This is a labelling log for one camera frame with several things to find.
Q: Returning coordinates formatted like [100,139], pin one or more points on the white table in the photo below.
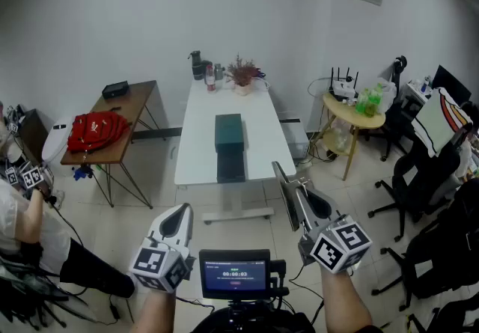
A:
[198,137]

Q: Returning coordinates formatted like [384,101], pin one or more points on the dark teal metal drawer cabinet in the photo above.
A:
[229,133]

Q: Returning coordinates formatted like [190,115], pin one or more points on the white box appliance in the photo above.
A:
[295,138]

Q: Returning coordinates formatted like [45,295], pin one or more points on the small black monitor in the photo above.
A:
[234,273]

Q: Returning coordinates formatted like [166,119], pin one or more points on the black computer monitor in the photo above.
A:
[451,84]

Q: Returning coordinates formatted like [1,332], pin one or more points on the white router black antennas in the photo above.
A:
[344,89]

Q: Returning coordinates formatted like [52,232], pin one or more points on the black office chair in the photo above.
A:
[423,182]
[449,249]
[397,114]

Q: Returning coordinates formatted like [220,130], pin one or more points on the person's left forearm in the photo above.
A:
[157,311]

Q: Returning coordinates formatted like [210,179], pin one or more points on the round wooden side table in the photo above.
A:
[351,116]

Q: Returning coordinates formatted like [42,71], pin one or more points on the red backpack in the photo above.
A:
[97,131]

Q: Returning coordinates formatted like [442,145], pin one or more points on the dried plant in pot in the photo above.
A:
[242,75]

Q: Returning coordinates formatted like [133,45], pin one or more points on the black cup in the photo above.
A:
[205,69]

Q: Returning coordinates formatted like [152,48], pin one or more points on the person's right forearm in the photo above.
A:
[342,301]

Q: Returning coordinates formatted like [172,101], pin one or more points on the dark green thermos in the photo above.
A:
[196,64]

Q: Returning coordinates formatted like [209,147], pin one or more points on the white plastic bag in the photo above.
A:
[388,90]

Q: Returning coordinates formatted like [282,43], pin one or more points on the green plastic bottle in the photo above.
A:
[378,94]
[362,103]

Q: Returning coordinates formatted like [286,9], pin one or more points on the small black box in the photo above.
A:
[115,89]

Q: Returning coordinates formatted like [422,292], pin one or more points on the black camera rig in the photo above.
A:
[250,318]

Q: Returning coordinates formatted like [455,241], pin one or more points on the white cloth orange stripes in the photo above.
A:
[438,122]

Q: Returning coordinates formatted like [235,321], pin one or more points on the small metal flask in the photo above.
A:
[218,72]

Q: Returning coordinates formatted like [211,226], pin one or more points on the red label water bottle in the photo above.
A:
[211,81]

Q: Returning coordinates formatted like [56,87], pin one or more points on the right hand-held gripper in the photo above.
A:
[329,253]

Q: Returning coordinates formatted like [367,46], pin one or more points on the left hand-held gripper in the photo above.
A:
[149,264]

